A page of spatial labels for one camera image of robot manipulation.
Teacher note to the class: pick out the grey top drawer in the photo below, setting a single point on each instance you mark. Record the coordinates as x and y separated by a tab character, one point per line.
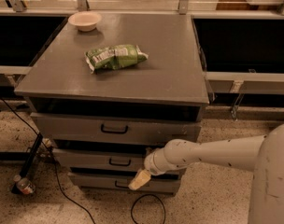
148	132

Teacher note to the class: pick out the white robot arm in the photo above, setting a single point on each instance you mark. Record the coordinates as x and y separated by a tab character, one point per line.
262	155

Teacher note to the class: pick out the grey drawer cabinet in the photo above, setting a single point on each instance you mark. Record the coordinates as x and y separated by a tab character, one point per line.
168	86

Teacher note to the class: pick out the plastic bottle on floor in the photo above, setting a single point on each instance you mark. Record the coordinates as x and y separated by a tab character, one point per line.
24	185

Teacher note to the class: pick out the green chip bag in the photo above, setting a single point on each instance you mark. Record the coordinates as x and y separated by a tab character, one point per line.
114	58

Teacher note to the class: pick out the grey drawer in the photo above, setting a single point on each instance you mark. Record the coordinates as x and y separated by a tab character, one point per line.
119	182
92	162
148	132

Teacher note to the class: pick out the black metal leg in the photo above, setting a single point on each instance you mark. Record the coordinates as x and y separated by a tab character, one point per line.
29	160

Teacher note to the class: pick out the beige bowl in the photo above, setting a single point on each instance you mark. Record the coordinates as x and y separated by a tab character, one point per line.
85	21

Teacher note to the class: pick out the grey bottom drawer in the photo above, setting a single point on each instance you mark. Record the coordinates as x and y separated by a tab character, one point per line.
119	182

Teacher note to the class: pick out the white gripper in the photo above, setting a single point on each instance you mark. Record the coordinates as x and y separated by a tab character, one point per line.
150	165

